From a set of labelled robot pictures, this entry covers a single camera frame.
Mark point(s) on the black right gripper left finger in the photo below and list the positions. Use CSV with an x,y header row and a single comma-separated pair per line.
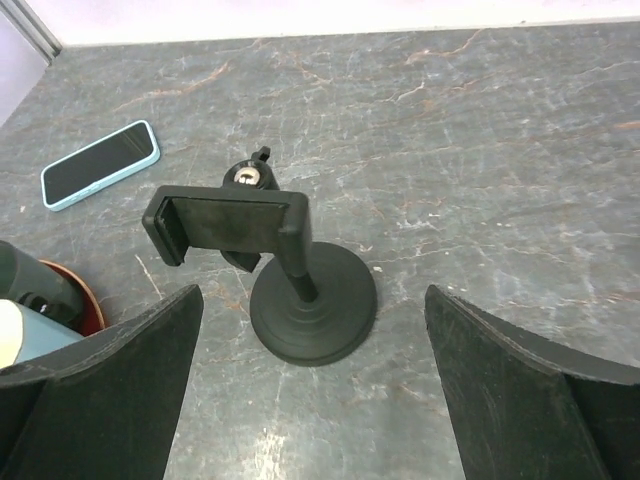
x,y
107,406

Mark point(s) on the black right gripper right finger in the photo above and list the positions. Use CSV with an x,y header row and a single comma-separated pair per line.
x,y
525,407

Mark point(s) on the black round-base phone stand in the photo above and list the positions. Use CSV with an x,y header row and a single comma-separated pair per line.
x,y
313,303

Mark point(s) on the phone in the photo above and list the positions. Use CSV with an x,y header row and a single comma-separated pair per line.
x,y
99,165

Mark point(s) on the red round tray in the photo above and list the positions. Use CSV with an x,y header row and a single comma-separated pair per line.
x,y
93,319

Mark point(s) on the light blue cream mug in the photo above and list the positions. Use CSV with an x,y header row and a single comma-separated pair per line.
x,y
26,334

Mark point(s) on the dark green mug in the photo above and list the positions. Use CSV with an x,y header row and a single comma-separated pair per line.
x,y
29,282

